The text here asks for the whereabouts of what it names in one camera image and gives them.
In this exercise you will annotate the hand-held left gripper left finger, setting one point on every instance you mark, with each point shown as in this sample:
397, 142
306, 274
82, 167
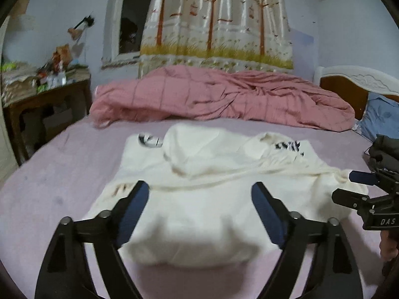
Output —
134, 211

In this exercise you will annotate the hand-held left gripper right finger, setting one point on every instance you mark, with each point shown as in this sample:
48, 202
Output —
266, 211

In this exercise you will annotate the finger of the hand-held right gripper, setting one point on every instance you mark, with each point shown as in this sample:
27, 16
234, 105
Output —
363, 177
350, 200

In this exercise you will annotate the white hoodie with black print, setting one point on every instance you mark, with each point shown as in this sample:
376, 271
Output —
212, 193

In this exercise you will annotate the person's right hand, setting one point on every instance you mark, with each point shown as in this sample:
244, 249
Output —
389, 246

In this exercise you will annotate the dark cloth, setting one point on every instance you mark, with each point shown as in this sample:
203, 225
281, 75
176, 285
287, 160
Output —
385, 149

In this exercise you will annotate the blue pillow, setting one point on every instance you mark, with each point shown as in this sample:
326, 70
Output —
382, 115

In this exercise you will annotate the bed with purple sheet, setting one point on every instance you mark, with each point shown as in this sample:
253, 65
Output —
62, 168

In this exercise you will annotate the white and brown headboard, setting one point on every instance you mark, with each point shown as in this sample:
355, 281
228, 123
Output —
358, 84

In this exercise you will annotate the pink quilt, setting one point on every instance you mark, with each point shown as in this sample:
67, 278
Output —
218, 96

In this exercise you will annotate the dark wooden side table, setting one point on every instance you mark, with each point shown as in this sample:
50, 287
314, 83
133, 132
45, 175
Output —
46, 106

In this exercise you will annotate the clutter of bottles and bags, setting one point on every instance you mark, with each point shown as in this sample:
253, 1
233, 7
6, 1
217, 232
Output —
53, 68

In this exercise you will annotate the white framed window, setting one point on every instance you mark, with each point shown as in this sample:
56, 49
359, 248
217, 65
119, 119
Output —
129, 21

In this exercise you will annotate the tree print curtain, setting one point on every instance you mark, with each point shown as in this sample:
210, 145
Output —
218, 21

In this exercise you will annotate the wall lamp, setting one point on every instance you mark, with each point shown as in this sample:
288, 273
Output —
79, 26

